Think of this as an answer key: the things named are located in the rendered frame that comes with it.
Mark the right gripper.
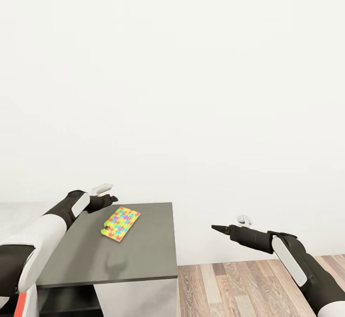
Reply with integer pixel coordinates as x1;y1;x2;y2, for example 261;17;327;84
211;224;258;250

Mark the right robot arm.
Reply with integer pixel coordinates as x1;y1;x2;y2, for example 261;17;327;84
211;214;345;317

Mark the jigsaw puzzle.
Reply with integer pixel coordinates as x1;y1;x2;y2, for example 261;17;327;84
101;207;140;242

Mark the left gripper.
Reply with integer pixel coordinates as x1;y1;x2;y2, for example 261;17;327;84
88;194;118;213

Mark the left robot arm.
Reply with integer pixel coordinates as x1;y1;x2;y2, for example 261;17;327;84
0;184;118;309

